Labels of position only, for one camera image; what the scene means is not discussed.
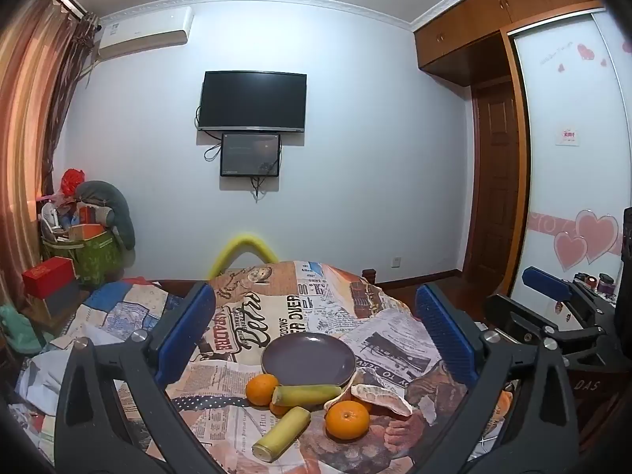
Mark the green storage bag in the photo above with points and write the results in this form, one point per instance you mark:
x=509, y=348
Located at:
x=96, y=259

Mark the grey neck pillow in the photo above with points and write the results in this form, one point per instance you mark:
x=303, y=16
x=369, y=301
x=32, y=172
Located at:
x=118, y=207

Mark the purple round plate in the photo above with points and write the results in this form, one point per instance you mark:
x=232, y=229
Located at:
x=308, y=358

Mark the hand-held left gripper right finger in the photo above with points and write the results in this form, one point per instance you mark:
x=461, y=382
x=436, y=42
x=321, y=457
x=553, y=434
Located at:
x=447, y=331

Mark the small black wall monitor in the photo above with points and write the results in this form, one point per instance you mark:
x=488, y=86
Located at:
x=249, y=154

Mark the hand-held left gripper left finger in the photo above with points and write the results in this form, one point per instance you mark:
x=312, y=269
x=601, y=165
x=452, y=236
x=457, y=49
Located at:
x=187, y=335

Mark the newspaper print blanket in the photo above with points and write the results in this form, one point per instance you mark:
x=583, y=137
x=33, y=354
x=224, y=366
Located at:
x=306, y=306

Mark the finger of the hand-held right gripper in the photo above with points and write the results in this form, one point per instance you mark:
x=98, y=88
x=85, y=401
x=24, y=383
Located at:
x=508, y=313
x=543, y=284

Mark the white wardrobe door pink hearts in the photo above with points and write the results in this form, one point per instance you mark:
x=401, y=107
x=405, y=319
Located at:
x=568, y=182

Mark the blue patchwork quilt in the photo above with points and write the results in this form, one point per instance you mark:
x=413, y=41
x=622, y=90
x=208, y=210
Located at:
x=123, y=306

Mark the peeled pomelo segment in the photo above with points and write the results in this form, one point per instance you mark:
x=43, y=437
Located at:
x=382, y=400
x=345, y=391

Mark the red long box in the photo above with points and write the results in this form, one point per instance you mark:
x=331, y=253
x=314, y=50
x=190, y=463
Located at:
x=49, y=274

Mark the orange box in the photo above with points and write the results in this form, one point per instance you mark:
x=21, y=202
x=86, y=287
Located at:
x=88, y=232

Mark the pink striped curtain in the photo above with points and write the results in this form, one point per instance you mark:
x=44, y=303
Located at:
x=24, y=133

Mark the wooden overhead cabinet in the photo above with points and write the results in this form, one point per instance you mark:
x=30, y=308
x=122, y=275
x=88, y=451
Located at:
x=474, y=34

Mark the white air conditioner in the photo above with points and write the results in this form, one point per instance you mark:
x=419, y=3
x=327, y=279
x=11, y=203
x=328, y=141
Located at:
x=143, y=34

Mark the brown patterned curtain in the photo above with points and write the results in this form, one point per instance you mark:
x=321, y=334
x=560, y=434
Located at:
x=66, y=94

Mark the wooden bed post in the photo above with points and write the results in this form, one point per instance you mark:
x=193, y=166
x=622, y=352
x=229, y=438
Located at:
x=370, y=275

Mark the brown wooden door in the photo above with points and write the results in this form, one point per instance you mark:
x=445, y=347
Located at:
x=496, y=182

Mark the teal plush toy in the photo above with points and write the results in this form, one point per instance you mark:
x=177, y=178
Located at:
x=19, y=331

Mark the grey box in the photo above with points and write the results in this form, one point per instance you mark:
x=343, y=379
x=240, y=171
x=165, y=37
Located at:
x=59, y=298

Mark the white red sticker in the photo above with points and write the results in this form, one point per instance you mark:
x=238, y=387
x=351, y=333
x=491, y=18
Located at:
x=568, y=136

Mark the red plastic bag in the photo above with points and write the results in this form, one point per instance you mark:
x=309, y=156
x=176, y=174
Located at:
x=72, y=180

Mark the dark jar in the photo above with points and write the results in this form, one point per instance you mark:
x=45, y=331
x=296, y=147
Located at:
x=606, y=284

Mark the black wall television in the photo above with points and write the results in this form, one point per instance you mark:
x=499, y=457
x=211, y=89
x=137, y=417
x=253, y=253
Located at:
x=252, y=101

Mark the small orange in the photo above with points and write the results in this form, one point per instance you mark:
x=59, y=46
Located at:
x=279, y=410
x=368, y=405

